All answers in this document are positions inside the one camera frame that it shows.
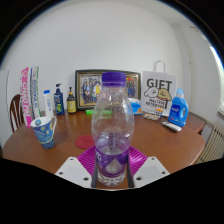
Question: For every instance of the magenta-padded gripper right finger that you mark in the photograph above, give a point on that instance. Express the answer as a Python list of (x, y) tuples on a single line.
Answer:
[(148, 170)]

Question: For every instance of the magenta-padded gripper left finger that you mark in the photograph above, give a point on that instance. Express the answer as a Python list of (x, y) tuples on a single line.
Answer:
[(75, 170)]

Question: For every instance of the clear purple-capped water bottle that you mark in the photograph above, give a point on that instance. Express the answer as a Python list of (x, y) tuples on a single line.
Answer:
[(112, 126)]

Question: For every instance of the flat round red coaster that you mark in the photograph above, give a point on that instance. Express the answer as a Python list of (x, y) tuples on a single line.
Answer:
[(83, 142)]

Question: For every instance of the blue painted ceramic mug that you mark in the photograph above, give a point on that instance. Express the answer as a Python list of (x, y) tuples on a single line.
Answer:
[(45, 133)]

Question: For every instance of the white remote control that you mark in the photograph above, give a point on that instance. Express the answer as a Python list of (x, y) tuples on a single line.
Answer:
[(171, 126)]

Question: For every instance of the small snack box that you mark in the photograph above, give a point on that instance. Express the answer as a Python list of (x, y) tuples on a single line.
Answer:
[(151, 116)]

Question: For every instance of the small green packet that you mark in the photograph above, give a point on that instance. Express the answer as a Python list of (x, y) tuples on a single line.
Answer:
[(89, 112)]

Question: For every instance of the blue tissue pack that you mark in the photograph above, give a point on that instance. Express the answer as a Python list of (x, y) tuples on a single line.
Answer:
[(136, 107)]

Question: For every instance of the blue detergent bottle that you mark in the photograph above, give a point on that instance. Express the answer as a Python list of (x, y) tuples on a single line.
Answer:
[(177, 111)]

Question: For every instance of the amber pump bottle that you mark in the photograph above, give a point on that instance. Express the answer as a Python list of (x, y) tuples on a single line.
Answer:
[(71, 104)]

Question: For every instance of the dark blue pump bottle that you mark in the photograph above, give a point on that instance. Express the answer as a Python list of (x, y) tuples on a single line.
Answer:
[(59, 103)]

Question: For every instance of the white blue-capped lotion bottle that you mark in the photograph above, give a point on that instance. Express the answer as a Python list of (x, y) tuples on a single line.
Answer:
[(48, 105)]

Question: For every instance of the white radiator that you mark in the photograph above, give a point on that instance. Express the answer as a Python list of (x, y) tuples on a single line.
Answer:
[(213, 143)]

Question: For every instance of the white paper gift bag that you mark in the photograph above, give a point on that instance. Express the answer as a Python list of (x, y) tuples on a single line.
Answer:
[(158, 91)]

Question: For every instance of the framed group photo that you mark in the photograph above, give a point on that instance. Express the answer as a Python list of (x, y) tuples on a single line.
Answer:
[(86, 90)]

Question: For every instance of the dark wooden chair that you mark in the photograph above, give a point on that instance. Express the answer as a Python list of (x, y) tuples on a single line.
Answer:
[(15, 113)]

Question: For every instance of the white door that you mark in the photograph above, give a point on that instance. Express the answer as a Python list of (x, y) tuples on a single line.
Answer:
[(3, 106)]

